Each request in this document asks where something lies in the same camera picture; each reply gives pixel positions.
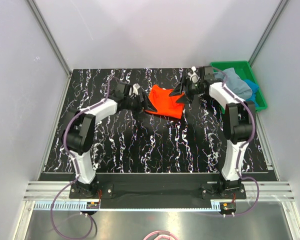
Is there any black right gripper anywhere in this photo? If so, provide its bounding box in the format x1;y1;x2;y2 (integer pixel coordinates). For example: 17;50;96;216
168;75;205;105

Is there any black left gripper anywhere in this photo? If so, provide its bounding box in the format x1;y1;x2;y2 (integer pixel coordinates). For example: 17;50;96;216
123;91;157;120

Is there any orange t shirt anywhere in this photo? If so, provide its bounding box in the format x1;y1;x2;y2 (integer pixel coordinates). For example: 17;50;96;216
146;85;185;119

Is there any grey-blue t shirt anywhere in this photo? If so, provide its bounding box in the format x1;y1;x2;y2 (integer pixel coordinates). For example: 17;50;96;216
213;67;253;100

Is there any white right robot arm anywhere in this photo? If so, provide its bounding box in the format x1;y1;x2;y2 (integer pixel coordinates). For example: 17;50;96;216
169;66;256;199

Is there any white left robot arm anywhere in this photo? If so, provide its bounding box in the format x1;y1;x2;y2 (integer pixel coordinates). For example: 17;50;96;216
62;82;157;198

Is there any green plastic bin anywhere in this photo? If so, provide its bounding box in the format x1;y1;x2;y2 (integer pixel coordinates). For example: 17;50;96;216
210;60;268;112

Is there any blue t shirt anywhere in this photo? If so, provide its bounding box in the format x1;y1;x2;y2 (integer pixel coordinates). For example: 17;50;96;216
243;79;259;108

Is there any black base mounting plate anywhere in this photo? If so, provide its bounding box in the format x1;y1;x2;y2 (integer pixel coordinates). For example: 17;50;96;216
69;173;247;200

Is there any left connector box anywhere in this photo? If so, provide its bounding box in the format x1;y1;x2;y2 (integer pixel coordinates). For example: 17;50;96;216
86;199;101;209

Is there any connector box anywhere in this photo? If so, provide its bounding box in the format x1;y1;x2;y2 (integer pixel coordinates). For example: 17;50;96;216
86;199;101;209
220;202;237;215

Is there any right connector box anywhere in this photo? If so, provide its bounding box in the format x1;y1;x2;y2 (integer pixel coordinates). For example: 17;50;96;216
220;202;237;215

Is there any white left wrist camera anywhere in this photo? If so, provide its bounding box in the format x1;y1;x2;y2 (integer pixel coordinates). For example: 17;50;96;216
131;83;143;99

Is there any pink cable loop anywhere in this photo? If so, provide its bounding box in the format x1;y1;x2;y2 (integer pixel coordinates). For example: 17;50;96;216
142;231;180;240

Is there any right aluminium corner post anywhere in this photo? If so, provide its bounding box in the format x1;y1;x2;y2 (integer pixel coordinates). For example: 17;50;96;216
248;0;290;67

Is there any aluminium corner post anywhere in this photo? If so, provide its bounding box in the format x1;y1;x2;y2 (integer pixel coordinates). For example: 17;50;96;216
25;0;72;77
248;0;290;67

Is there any aluminium frame rail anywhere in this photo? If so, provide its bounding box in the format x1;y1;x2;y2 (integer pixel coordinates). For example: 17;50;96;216
23;181;295;212

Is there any left aluminium corner post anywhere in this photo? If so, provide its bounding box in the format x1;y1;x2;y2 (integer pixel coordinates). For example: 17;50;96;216
25;0;72;77

